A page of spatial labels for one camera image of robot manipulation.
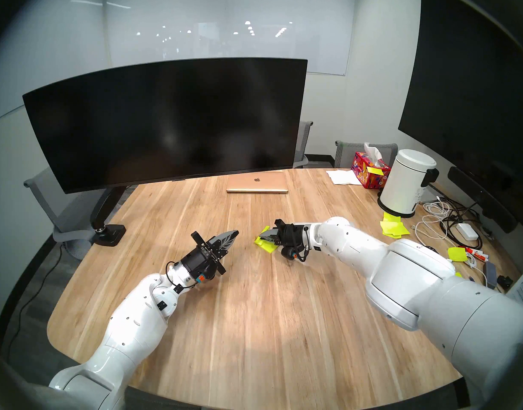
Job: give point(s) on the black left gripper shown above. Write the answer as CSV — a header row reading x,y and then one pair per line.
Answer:
x,y
199,259

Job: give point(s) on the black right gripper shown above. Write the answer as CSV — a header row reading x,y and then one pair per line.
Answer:
x,y
293,235

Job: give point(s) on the yellow sticky note pad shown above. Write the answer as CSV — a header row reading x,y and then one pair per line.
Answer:
x,y
268,247

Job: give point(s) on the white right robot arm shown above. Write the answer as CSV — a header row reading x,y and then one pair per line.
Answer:
x,y
415,276

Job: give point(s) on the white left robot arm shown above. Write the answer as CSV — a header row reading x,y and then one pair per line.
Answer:
x,y
133,323

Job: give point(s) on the small yellow sticky note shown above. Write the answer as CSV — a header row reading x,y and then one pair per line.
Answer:
x,y
374,171

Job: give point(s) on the loose yellow sticky note pile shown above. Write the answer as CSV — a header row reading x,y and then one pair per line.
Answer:
x,y
394,228

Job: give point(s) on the curved black monitor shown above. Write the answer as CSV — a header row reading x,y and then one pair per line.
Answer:
x,y
167,123

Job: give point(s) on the crumpled yellow sticky note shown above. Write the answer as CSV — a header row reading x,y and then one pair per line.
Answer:
x,y
457,254

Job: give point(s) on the rose gold laptop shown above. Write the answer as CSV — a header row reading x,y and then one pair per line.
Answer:
x,y
257,183

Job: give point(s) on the white paper napkin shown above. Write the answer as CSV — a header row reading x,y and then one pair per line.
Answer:
x,y
343,177

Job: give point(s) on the grey mesh office chair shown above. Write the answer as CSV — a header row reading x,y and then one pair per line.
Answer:
x,y
43,195
303,142
347,155

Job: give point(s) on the colourful floral tissue box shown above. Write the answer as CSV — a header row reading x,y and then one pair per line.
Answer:
x,y
368,176

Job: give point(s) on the white tissue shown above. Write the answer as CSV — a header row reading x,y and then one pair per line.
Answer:
x,y
372,152

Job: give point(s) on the white cylindrical trash bin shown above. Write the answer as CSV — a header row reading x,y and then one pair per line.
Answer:
x,y
404,185

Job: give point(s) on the white box device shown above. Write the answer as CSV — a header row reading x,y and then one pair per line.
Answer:
x,y
430,194

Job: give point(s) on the white power adapter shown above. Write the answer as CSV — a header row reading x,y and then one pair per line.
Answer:
x,y
467,231

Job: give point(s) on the red white marker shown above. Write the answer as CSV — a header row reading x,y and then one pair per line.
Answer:
x,y
475,253

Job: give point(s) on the grey rectangular block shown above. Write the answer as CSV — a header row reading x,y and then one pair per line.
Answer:
x,y
490,276

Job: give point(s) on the small black clip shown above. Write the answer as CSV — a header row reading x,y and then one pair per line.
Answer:
x,y
505,282

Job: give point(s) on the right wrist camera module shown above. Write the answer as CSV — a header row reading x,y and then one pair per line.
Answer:
x,y
288,253

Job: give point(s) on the glass wall whiteboard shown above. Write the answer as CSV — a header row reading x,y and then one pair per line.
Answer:
x,y
210,24

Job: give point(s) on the large black wall television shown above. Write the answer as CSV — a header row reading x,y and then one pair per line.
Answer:
x,y
475,93

